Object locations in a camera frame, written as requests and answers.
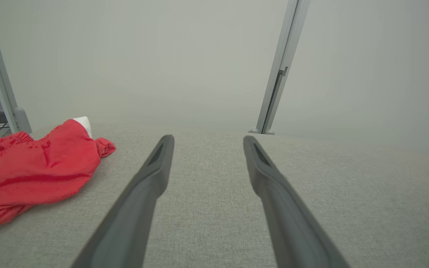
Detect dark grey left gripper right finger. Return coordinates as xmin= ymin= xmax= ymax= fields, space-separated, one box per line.
xmin=243 ymin=135 xmax=351 ymax=268

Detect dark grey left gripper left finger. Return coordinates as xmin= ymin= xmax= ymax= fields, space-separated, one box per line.
xmin=71 ymin=135 xmax=175 ymax=268

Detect red shorts with white band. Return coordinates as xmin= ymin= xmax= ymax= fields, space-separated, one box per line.
xmin=0 ymin=117 xmax=117 ymax=229

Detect grey partition post with two feet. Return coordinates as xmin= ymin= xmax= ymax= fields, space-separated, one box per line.
xmin=249 ymin=0 xmax=311 ymax=135

